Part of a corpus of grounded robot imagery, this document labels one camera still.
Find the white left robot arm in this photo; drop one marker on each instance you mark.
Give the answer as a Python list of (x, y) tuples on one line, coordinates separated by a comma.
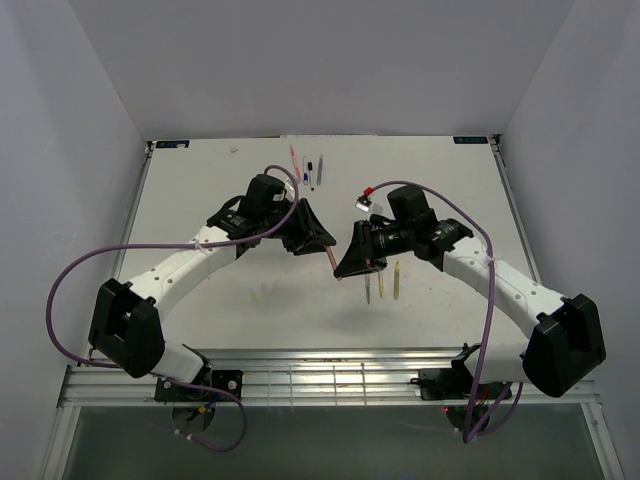
[(127, 321)]

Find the red gel pen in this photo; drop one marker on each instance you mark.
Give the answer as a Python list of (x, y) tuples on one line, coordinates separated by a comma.
[(295, 164)]

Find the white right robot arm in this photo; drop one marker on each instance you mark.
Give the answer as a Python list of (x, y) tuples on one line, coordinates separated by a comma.
[(564, 336)]

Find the orange highlighter pen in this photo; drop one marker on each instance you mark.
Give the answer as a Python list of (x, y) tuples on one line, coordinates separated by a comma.
[(332, 260)]

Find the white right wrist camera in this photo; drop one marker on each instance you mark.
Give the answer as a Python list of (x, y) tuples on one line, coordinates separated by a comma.
[(366, 204)]

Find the aluminium front frame rails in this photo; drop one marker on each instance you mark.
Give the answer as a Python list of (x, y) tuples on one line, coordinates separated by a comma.
[(273, 378)]

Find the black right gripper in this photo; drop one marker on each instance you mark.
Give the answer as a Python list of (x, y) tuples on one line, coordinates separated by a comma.
[(361, 257)]

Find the yellow highlighter pen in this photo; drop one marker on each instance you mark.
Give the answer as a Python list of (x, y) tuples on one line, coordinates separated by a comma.
[(396, 281)]

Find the yellow gel pen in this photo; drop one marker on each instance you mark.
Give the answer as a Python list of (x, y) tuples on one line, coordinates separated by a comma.
[(380, 282)]

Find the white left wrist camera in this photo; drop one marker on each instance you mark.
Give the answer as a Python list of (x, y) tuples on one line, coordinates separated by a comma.
[(288, 191)]

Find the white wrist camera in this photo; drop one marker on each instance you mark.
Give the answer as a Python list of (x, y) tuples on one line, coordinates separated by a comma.
[(366, 204), (288, 191)]

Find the purple gel pen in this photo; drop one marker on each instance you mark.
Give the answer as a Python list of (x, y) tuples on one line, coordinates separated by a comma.
[(319, 172)]

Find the left blue corner label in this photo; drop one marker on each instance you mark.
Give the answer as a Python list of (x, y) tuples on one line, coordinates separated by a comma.
[(172, 144)]

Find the black gel pen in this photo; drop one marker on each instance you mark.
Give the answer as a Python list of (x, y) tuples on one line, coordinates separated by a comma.
[(310, 175)]

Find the right blue corner label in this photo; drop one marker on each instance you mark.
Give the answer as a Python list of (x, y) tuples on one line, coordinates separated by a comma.
[(470, 140)]

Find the blue gel pen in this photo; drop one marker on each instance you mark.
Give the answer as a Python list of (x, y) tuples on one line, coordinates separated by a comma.
[(305, 170)]

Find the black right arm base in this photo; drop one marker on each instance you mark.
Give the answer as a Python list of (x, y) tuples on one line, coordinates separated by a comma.
[(450, 383)]

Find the green gel pen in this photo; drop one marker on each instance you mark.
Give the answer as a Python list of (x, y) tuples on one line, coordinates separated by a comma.
[(367, 284)]

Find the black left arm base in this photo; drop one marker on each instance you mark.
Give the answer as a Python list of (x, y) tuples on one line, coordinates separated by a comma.
[(230, 381)]

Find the blue corner label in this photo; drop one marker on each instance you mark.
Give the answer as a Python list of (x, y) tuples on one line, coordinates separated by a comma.
[(470, 140), (172, 144)]

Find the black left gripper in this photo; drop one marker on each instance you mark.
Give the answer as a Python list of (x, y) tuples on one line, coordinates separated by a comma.
[(310, 233)]

